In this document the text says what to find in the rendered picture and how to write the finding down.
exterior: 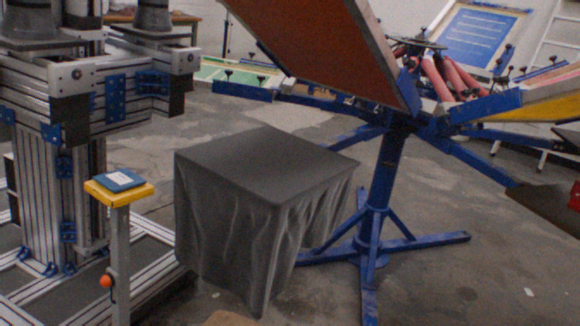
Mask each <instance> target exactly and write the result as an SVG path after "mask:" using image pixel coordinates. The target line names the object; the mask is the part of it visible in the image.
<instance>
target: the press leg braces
mask: <svg viewBox="0 0 580 326"><path fill-rule="evenodd" d="M367 214H368V209H367V207H366V206H365V205H364V206H362V207H361V209H360V210H358V211H357V212H356V213H355V214H354V215H353V216H351V217H350V218H349V219H348V220H346V221H345V222H344V223H342V224H341V225H339V227H338V228H337V229H336V230H334V233H333V234H332V236H331V238H330V239H329V240H328V241H326V242H324V245H323V246H322V247H320V248H314V249H313V250H306V251H305V252H306V253H307V254H308V256H309V257H310V258H316V257H322V256H327V254H326V253H324V251H325V250H326V249H328V248H329V247H330V246H331V244H332V243H334V242H335V241H336V240H337V239H339V238H340V237H341V236H342V235H344V234H346V233H347V232H348V231H349V230H350V229H352V228H353V226H354V225H355V224H356V223H358V222H359V221H360V222H361V221H362V219H363V218H364V217H365V216H366V215H367ZM380 215H381V213H378V212H374V214H373V218H372V228H371V236H370V244H369V259H368V267H367V273H366V275H362V288H363V289H368V290H372V291H375V277H374V275H375V261H376V253H377V244H378V235H379V225H380ZM388 217H389V218H390V219H391V220H392V221H393V222H394V224H395V225H396V226H397V227H398V229H399V231H400V232H401V233H403V234H404V235H405V236H406V237H402V238H401V239H402V240H404V241H405V242H406V243H407V244H413V243H419V242H421V241H420V240H419V239H418V238H417V237H416V236H413V234H412V233H411V232H410V231H409V230H408V228H407V226H406V225H405V224H404V223H403V222H402V221H401V220H400V219H399V217H397V216H396V215H395V214H394V212H393V211H392V210H391V209H390V207H389V212H388Z"/></svg>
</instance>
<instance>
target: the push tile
mask: <svg viewBox="0 0 580 326"><path fill-rule="evenodd" d="M92 180H94V181H95V182H97V183H98V184H100V185H102V186H104V187H105V188H107V189H108V190H110V192H112V193H113V194H115V193H118V192H120V191H123V190H126V189H129V188H132V187H135V186H138V185H142V184H145V183H146V180H145V179H143V178H141V177H140V176H138V175H136V174H135V173H133V172H131V171H130V170H129V169H128V168H126V167H123V168H119V169H116V170H115V171H113V172H107V173H104V174H101V175H97V176H94V177H92Z"/></svg>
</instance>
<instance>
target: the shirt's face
mask: <svg viewBox="0 0 580 326"><path fill-rule="evenodd" d="M176 152H177V153H178V154H181V155H183V156H185V157H187V158H188V159H190V160H194V161H196V162H198V163H199V164H201V165H203V166H206V167H208V168H209V169H211V170H213V172H216V173H218V174H220V175H222V176H224V177H226V178H227V179H231V180H233V181H235V182H237V183H238V184H240V185H242V186H244V187H246V188H248V190H251V191H253V192H255V193H257V194H259V195H261V196H263V197H265V198H267V199H270V200H272V201H274V202H276V203H279V202H282V201H284V200H285V199H287V198H290V197H292V196H294V195H296V194H298V193H300V192H302V191H304V190H307V188H309V187H311V186H313V185H316V184H317V183H319V182H321V181H323V180H326V179H328V178H330V177H332V176H333V175H335V174H337V173H339V172H341V171H344V169H346V168H348V167H350V166H353V165H355V164H356V163H358V162H359V161H356V160H353V159H351V158H348V157H346V156H344V155H341V154H337V153H335V151H332V150H330V149H328V148H326V147H321V146H319V145H317V144H314V143H312V142H309V141H305V140H303V139H300V138H299V137H296V136H294V135H290V133H287V132H285V131H282V130H280V129H277V128H274V127H272V126H269V125H264V126H261V127H258V128H255V129H248V130H245V131H242V132H239V134H235V135H229V136H225V137H223V138H219V139H216V140H213V141H207V142H203V143H199V144H197V145H193V146H190V147H183V148H181V149H177V150H176Z"/></svg>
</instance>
